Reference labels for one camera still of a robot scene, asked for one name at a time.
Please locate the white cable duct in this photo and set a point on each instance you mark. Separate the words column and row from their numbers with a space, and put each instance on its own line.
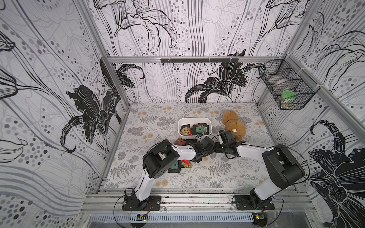
column 174, row 217

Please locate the black bar on rail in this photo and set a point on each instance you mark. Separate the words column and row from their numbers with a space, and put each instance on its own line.
column 196, row 60

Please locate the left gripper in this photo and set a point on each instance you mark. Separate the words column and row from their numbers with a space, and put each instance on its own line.
column 211, row 150

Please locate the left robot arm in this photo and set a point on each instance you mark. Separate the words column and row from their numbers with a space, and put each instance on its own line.
column 160, row 158

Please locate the red black tea bag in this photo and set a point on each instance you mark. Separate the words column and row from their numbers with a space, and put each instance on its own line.
column 180, row 142

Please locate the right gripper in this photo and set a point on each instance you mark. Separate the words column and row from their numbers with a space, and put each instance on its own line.
column 218, row 145

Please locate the brown teddy bear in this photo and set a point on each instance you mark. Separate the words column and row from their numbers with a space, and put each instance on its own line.
column 233, row 124

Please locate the small green tea bag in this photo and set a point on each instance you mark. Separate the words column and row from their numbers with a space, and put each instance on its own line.
column 176, row 167

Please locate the black wire basket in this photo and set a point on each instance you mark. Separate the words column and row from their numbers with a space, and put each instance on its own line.
column 279, row 75

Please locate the green lid cup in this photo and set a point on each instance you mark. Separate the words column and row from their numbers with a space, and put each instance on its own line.
column 287, row 99

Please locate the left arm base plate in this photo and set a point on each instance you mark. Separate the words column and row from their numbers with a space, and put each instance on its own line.
column 132, row 203

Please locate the white storage box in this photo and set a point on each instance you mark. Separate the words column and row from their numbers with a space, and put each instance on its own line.
column 194, row 127

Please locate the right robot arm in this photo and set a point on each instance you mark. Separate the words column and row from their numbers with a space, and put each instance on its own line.
column 282, row 167

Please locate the yellow green tea bag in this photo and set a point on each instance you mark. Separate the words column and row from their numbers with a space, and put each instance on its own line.
column 185, row 129

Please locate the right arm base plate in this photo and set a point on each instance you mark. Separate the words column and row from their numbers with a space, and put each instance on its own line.
column 248, row 202

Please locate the green label tea bag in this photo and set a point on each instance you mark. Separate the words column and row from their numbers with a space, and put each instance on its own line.
column 202, row 128

